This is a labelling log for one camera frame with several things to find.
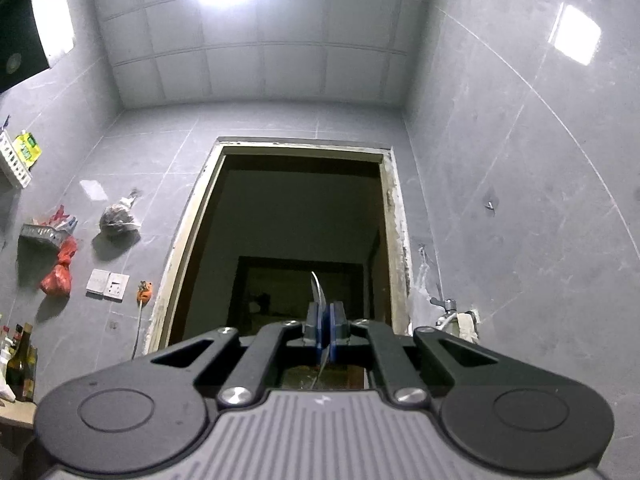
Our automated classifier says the cream door frame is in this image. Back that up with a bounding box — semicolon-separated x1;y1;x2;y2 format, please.
145;136;413;356

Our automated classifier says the red plastic bag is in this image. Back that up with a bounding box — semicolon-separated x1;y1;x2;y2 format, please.
40;237;81;297

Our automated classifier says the white wall rack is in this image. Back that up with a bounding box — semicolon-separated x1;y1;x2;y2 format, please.
0;130;33;191

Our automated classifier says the red snack packet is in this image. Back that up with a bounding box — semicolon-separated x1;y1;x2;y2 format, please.
50;205;78;233

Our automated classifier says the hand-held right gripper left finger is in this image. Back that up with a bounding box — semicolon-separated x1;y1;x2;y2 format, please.
150;302;331;408

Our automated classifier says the black range hood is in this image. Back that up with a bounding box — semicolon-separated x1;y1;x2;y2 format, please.
0;0;76;93

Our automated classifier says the dark glass bottle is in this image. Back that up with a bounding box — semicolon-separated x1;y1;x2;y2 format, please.
4;325;23;401

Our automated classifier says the grey hanging bag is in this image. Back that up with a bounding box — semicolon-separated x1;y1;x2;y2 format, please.
99;190;143;237

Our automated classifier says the wooden side counter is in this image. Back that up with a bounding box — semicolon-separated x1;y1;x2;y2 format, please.
0;400;38;431

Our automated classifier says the tall brown glass bottle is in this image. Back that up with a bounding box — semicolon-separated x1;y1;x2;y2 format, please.
10;322;38;402

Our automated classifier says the metal wall rack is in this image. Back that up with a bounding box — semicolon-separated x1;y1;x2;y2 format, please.
20;222;73;251

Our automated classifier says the small orange object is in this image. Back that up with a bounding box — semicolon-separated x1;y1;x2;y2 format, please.
132;280;153;356

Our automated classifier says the clear plastic bag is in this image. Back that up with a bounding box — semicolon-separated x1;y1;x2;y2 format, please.
409;244;441;328

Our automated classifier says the dark wooden shelf cabinet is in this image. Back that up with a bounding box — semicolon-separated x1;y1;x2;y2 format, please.
234;255;373;333

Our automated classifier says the yellow packet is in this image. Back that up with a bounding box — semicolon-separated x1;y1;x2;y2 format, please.
12;130;43;171

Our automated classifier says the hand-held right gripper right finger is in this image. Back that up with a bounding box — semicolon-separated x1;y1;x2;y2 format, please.
327;300;501;406

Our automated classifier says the metal wall faucet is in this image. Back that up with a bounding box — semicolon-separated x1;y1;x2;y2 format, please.
430;296;481;341

